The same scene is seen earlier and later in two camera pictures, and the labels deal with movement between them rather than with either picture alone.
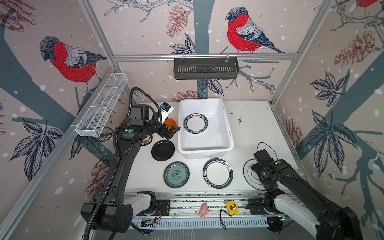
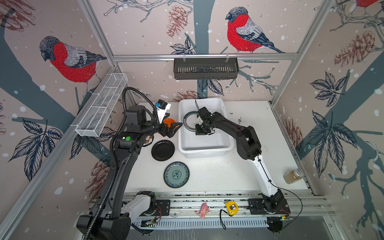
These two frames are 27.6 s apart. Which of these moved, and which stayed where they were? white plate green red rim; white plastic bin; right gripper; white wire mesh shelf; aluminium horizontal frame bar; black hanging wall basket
Moved: right gripper; white plate green red rim
Stayed: white wire mesh shelf; white plastic bin; aluminium horizontal frame bar; black hanging wall basket
